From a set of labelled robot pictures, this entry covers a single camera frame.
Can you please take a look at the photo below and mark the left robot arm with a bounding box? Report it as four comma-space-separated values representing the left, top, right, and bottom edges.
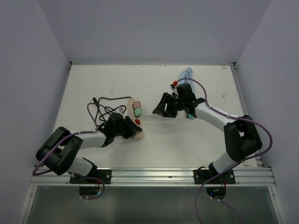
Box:
33, 113, 142, 183

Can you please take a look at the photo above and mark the beige power strip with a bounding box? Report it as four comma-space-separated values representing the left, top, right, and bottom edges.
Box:
127, 98, 143, 129

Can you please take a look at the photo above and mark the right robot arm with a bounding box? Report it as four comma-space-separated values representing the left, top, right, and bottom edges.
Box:
152, 84, 262, 183

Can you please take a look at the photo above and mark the teal usb charger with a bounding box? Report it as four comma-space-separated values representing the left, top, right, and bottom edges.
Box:
185, 114, 194, 120

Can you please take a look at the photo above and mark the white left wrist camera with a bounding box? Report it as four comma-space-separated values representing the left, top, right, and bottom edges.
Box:
116, 105, 127, 114

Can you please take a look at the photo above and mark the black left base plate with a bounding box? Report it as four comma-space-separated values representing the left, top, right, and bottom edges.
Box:
70, 169, 112, 184

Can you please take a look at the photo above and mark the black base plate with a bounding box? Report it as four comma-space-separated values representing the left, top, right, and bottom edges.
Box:
193, 167, 236, 185
70, 169, 112, 184

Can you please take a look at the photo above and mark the aluminium rail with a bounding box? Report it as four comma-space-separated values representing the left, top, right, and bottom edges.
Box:
229, 63, 264, 168
30, 167, 276, 187

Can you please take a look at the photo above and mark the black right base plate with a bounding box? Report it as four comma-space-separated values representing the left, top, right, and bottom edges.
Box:
193, 167, 236, 185

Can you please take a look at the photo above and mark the aluminium front rail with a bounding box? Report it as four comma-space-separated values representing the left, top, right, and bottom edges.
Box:
30, 167, 276, 187

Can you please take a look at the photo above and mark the aluminium right side rail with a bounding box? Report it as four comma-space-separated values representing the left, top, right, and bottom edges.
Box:
229, 63, 264, 168

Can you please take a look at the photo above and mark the pink charger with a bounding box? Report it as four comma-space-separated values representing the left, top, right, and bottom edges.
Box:
133, 101, 142, 110

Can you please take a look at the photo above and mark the green plug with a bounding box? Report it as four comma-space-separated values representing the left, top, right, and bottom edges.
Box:
133, 107, 143, 118

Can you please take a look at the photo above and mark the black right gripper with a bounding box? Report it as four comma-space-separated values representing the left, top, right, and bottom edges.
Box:
153, 92, 185, 118

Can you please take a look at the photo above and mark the black power strip cable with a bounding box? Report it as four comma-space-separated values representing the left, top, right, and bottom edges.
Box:
91, 96, 134, 128

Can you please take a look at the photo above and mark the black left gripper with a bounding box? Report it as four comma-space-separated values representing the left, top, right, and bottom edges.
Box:
113, 116, 141, 139

